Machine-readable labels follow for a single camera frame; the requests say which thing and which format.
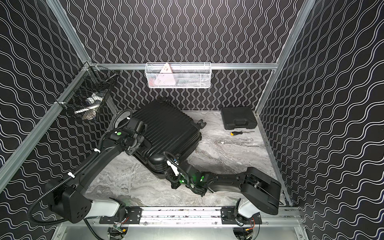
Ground black hard-shell suitcase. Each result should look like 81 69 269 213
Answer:
133 99 207 179

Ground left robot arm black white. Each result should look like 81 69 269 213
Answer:
45 118 147 224

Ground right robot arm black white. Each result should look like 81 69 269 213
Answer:
164 161 282 216

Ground silver items in mesh basket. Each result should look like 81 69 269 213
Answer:
74 93 104 120

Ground pink triangle card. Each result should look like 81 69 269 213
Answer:
154 63 176 87

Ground yellow black screwdriver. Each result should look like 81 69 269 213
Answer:
230 131 254 136

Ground black plastic tool case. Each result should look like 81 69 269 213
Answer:
221 107 257 130

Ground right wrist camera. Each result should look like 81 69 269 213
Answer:
167 160 180 176

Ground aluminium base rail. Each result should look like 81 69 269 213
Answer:
59 206 304 228

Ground black wire mesh basket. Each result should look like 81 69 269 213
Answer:
60 66 119 121

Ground clear wall basket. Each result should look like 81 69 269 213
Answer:
145 62 212 89

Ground black corrugated cable conduit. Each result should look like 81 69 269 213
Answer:
27 149 101 226

